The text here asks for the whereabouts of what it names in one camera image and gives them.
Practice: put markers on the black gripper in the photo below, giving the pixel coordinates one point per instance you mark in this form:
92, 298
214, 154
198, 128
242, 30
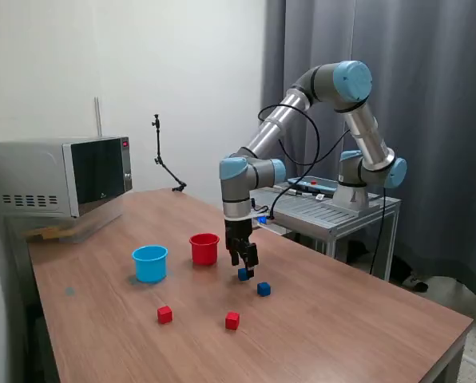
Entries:
238, 231

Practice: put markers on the blue cube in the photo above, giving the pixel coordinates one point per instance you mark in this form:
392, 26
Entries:
263, 289
242, 275

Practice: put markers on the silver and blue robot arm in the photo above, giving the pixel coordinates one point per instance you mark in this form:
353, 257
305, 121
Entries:
278, 119

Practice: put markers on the red plastic bin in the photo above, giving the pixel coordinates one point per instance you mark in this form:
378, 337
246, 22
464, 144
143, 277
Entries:
204, 253

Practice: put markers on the blue plastic bin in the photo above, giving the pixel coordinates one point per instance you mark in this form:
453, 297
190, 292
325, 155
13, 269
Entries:
150, 267

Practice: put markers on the red cube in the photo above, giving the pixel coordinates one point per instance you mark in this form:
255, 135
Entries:
232, 321
164, 315

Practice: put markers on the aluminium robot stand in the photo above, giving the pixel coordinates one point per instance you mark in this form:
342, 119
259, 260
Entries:
322, 215

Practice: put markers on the teach pendant with blue rim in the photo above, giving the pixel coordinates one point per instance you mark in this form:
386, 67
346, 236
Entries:
308, 185

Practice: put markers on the black slipper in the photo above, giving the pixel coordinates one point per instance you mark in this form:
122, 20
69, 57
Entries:
417, 284

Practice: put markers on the grey-blue tape piece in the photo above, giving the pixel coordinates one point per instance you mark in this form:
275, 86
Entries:
69, 291

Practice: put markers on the wooden blocks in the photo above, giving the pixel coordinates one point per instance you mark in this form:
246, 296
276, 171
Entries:
52, 233

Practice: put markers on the white vertical pipe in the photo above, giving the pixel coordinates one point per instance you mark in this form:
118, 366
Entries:
98, 115

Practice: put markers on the silver microwave oven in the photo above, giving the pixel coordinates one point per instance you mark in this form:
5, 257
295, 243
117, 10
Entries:
30, 171

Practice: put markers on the dark grey curtain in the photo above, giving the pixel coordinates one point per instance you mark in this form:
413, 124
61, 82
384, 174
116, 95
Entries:
453, 159

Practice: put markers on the grey table leg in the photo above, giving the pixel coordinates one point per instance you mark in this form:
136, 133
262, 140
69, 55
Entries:
449, 365

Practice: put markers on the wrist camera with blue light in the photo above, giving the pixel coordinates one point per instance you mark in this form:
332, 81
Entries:
262, 219

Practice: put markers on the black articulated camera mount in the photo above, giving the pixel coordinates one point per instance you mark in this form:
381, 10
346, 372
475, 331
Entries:
158, 143

